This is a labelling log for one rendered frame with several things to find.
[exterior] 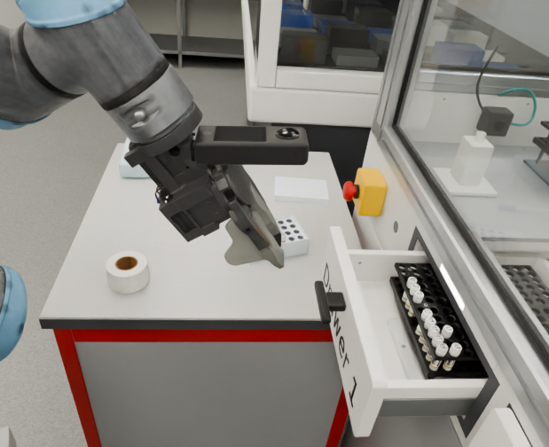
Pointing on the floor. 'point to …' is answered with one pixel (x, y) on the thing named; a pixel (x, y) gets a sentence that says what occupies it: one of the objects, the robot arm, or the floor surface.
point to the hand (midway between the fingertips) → (280, 247)
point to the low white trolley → (199, 325)
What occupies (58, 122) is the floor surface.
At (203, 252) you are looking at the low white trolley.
